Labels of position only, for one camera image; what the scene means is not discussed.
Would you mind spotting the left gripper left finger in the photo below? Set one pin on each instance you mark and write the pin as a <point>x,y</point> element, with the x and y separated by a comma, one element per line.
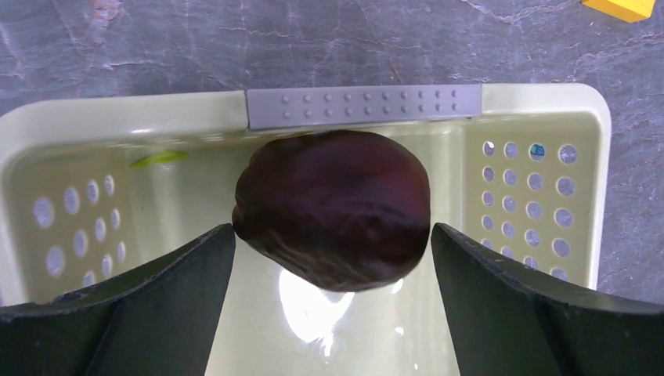
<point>159,318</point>

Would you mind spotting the yellow block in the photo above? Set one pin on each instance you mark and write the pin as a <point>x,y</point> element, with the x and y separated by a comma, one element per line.
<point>629,11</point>

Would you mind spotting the green plastic basket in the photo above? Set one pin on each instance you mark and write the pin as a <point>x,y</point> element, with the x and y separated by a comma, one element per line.
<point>91,188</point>

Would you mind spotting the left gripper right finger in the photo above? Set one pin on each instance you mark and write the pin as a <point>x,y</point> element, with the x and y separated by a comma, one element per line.
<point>506,318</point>

